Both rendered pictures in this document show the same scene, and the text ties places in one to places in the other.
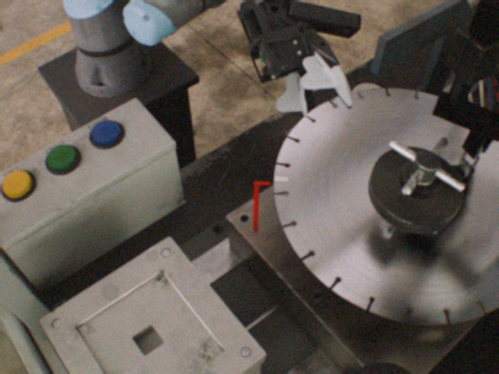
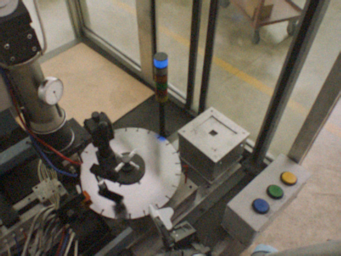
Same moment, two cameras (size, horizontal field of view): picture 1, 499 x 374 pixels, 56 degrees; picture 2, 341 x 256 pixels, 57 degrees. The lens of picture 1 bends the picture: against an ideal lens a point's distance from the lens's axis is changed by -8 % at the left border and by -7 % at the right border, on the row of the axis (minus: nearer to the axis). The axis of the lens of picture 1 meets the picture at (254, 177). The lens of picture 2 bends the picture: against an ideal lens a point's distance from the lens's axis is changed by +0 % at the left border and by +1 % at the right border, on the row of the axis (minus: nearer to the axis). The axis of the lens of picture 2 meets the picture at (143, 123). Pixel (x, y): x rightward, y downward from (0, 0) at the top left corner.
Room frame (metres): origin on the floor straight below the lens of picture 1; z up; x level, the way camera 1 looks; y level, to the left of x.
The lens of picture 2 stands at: (0.85, -0.09, 1.77)
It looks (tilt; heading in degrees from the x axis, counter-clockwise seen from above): 49 degrees down; 183
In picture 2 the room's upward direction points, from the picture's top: 5 degrees counter-clockwise
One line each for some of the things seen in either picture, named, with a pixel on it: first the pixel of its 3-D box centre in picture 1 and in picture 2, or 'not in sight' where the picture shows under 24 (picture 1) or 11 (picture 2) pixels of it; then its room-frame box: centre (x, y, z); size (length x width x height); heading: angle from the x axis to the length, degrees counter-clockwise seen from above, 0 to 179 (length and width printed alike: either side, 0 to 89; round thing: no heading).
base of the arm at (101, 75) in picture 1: (109, 52); not in sight; (0.74, 0.28, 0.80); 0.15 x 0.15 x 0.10
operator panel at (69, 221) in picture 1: (82, 198); (265, 200); (0.39, 0.25, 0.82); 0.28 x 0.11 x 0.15; 130
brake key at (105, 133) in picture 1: (107, 134); (260, 206); (0.44, 0.20, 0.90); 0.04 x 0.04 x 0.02
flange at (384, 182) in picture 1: (418, 182); (127, 166); (0.33, -0.19, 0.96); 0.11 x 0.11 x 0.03
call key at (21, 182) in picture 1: (18, 186); (288, 178); (0.35, 0.31, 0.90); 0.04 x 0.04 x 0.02
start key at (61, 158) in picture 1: (62, 159); (274, 192); (0.40, 0.26, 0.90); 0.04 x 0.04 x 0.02
